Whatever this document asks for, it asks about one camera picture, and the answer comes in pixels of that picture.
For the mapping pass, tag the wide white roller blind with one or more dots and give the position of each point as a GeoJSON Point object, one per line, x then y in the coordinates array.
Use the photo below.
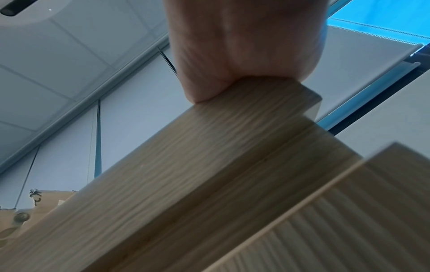
{"type": "Point", "coordinates": [134, 119]}

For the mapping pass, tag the blue tinted window glass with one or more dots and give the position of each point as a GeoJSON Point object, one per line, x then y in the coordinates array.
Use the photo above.
{"type": "Point", "coordinates": [386, 13]}

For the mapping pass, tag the wooden desk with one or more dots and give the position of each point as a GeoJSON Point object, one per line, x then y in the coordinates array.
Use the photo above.
{"type": "Point", "coordinates": [168, 172]}

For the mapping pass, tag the narrow white roller blind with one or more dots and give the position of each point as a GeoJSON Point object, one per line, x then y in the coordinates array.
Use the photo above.
{"type": "Point", "coordinates": [352, 66]}

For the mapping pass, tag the brown cardboard box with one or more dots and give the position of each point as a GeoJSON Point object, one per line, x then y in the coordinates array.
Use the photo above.
{"type": "Point", "coordinates": [40, 209]}

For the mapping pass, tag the person's right hand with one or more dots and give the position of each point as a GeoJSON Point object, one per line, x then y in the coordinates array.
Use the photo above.
{"type": "Point", "coordinates": [242, 39]}

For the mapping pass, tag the white head-mounted camera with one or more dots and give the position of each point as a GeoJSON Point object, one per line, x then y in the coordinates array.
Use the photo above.
{"type": "Point", "coordinates": [20, 16]}

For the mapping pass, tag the wooden drawer front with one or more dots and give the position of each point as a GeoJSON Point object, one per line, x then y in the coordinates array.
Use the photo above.
{"type": "Point", "coordinates": [336, 225]}

